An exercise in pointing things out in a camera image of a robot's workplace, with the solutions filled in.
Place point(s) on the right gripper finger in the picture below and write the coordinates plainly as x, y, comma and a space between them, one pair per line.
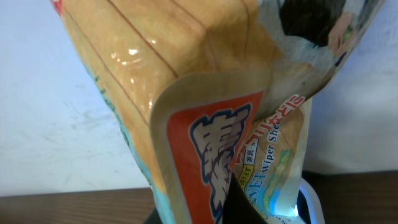
237, 208

